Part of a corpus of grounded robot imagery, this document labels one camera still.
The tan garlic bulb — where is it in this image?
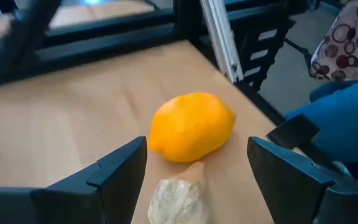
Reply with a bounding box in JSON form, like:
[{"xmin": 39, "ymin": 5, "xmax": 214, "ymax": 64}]
[{"xmin": 147, "ymin": 161, "xmax": 211, "ymax": 224}]

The silver aluminium profile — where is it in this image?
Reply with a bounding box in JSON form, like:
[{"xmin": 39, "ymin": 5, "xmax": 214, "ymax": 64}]
[{"xmin": 199, "ymin": 0, "xmax": 245, "ymax": 84}]

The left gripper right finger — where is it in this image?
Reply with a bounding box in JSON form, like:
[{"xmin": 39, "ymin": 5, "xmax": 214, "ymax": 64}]
[{"xmin": 246, "ymin": 136, "xmax": 336, "ymax": 224}]

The circle-patterned cloth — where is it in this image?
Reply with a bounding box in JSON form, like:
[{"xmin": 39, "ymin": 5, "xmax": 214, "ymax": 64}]
[{"xmin": 309, "ymin": 0, "xmax": 358, "ymax": 82}]

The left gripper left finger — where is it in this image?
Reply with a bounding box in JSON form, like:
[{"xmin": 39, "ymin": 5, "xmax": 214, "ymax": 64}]
[{"xmin": 31, "ymin": 136, "xmax": 148, "ymax": 224}]

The black table frame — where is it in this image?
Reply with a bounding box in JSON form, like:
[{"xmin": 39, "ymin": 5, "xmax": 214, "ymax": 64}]
[{"xmin": 0, "ymin": 0, "xmax": 291, "ymax": 127}]

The yellow lemon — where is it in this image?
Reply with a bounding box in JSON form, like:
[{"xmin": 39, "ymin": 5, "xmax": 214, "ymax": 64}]
[{"xmin": 149, "ymin": 91, "xmax": 237, "ymax": 164}]

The black hazard-striped mat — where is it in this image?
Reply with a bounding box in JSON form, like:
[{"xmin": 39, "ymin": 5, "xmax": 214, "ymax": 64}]
[{"xmin": 228, "ymin": 12, "xmax": 296, "ymax": 93}]

